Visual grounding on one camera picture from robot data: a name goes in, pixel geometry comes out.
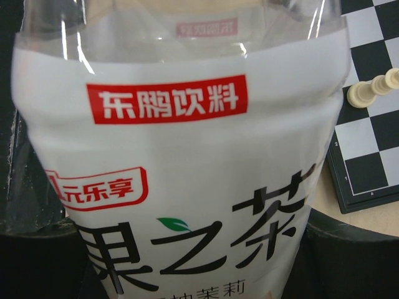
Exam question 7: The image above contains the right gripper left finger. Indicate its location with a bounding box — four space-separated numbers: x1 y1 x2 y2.
1 218 106 299

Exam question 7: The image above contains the orange label tea bottle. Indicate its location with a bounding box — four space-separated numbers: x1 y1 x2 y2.
12 1 350 298

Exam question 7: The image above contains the cream chess piece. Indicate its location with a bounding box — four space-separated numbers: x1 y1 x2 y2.
347 68 398 108

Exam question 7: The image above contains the black white chessboard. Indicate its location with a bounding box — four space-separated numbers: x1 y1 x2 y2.
327 1 398 214

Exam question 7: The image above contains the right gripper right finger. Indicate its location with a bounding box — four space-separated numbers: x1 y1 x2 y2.
282 209 398 299

